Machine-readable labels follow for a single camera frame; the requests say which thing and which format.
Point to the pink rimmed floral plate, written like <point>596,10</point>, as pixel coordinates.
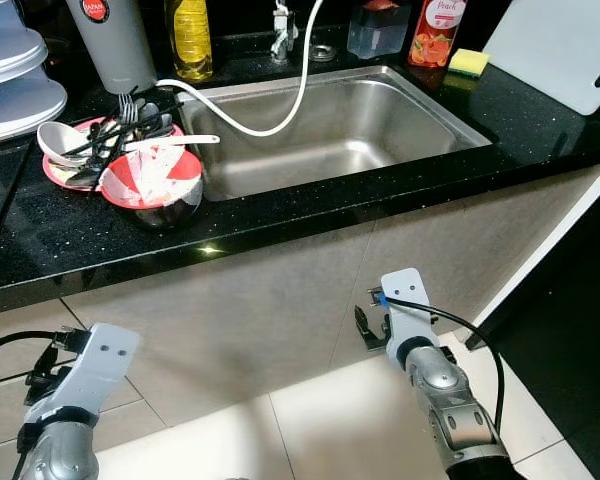
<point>52,170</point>

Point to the red white patterned bowl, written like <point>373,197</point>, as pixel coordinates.
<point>150,175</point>

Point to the black chopstick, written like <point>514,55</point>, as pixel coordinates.
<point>100,143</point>

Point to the steel fork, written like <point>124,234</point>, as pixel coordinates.
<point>128,108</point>

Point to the steel spoon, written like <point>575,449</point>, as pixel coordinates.
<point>155,118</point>

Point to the black tall cabinet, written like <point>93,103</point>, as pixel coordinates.
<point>570,330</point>

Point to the grey cabinet front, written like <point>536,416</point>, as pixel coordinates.
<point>230,300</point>

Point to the stainless steel sink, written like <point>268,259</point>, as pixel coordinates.
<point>350,130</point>

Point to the round chrome counter fitting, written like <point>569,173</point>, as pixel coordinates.
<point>323,52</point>

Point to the yellow green sponge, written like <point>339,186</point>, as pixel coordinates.
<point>469,62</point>

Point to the white tiered plastic container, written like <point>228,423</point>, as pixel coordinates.
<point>15,90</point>

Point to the clear plastic container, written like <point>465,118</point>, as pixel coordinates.
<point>378,30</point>

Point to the red peach dish soap bottle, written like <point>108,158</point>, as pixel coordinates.
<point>435,35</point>

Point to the chrome sink faucet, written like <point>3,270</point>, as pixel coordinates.
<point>283,35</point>

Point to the white plastic cutting board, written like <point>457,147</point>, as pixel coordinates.
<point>560,50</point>

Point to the grey thermos flask red logo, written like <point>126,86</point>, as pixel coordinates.
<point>110,50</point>

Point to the yellow cooking oil bottle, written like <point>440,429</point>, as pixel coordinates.
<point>190,40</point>

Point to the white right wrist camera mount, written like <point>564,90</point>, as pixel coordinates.
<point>405,300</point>

